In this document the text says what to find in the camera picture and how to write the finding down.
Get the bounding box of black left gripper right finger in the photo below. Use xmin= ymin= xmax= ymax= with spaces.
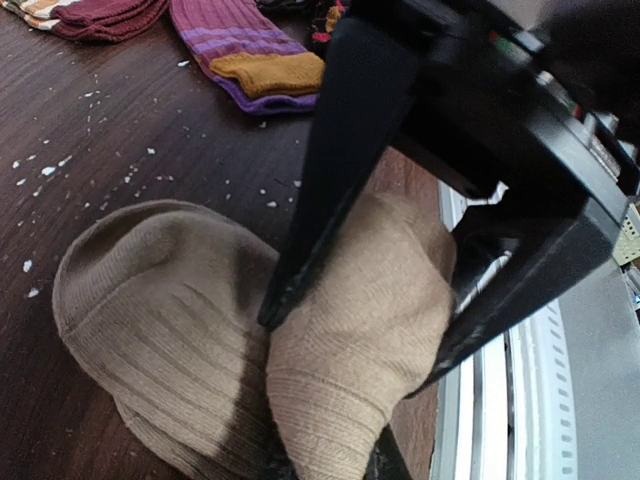
xmin=419 ymin=189 xmax=630 ymax=387

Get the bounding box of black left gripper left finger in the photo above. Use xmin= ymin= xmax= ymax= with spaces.
xmin=258 ymin=14 xmax=420 ymax=330

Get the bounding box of tan ribbed sock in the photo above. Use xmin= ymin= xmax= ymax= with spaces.
xmin=52 ymin=194 xmax=456 ymax=479

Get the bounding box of orange purple striped sock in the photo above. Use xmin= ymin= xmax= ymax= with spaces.
xmin=169 ymin=1 xmax=324 ymax=116

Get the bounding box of beige brown striped sock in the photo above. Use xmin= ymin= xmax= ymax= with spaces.
xmin=1 ymin=0 xmax=169 ymax=43

